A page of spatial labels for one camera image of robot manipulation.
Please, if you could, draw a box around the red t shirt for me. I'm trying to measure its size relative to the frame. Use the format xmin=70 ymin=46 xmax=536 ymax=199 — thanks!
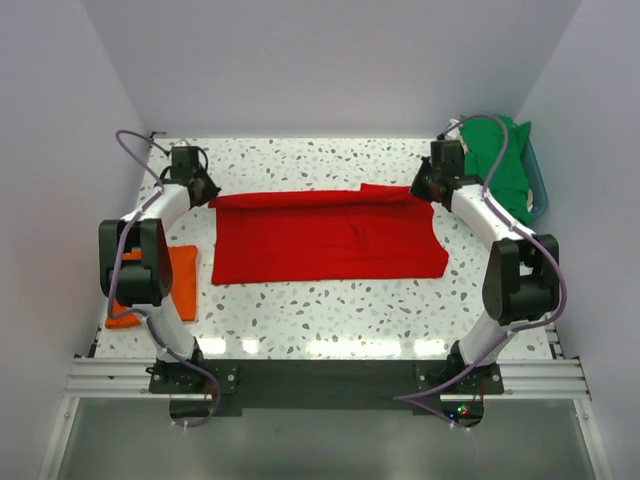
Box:
xmin=210 ymin=184 xmax=449 ymax=286

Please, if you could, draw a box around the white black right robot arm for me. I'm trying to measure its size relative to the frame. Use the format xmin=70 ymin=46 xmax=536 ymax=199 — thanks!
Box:
xmin=410 ymin=137 xmax=566 ymax=393

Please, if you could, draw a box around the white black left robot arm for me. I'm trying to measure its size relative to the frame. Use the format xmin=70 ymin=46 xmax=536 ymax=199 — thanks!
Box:
xmin=98 ymin=145 xmax=220 ymax=392

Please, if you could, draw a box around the green t shirt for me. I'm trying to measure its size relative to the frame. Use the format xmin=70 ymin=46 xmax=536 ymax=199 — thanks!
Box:
xmin=458 ymin=114 xmax=534 ymax=226

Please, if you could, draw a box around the folded orange t shirt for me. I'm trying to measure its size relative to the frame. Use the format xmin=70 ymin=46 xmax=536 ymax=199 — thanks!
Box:
xmin=105 ymin=245 xmax=198 ymax=330

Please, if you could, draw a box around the blue laundry basket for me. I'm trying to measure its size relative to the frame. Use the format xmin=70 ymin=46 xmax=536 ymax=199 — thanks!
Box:
xmin=520 ymin=139 xmax=549 ymax=222

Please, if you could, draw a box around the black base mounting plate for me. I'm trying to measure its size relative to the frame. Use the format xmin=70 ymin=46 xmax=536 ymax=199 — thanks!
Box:
xmin=146 ymin=359 xmax=504 ymax=421

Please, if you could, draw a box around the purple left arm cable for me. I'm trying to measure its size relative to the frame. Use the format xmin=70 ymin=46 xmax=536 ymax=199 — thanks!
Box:
xmin=104 ymin=129 xmax=224 ymax=429

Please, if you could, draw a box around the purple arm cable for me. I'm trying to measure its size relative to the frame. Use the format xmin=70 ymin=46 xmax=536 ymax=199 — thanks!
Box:
xmin=104 ymin=129 xmax=224 ymax=429
xmin=394 ymin=112 xmax=570 ymax=419

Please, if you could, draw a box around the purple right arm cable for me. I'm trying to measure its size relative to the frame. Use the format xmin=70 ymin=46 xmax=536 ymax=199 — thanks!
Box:
xmin=394 ymin=112 xmax=570 ymax=419

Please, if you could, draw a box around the aluminium frame rail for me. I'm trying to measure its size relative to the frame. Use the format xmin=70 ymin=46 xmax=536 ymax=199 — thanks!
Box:
xmin=64 ymin=358 xmax=591 ymax=400

